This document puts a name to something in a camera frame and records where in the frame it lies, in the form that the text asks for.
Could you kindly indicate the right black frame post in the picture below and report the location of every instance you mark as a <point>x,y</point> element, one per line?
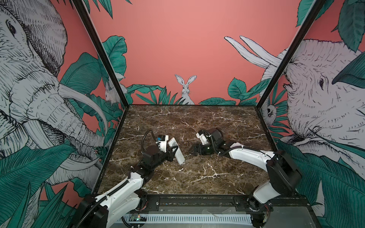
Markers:
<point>300,35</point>

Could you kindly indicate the white remote control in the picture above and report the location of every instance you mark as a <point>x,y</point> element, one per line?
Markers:
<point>178,156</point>

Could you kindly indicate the left black frame post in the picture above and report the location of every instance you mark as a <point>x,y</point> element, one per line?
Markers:
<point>88,24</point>

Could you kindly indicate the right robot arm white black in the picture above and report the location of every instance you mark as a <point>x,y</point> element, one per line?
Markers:
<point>284,174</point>

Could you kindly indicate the black frame post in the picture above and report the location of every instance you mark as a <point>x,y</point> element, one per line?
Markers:
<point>300,35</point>
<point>88,24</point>

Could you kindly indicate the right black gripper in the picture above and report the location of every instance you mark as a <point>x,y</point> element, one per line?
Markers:
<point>195,146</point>

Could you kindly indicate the small green circuit board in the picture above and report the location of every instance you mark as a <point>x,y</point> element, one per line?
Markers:
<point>135,218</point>

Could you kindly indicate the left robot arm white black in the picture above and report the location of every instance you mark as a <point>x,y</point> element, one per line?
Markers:
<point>102,211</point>

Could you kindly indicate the white ribbed cable duct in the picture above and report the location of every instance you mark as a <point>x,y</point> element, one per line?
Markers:
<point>237,219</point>

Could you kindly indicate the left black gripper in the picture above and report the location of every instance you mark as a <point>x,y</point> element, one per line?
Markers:
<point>169,155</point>

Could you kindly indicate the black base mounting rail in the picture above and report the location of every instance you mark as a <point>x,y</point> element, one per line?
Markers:
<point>156,202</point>

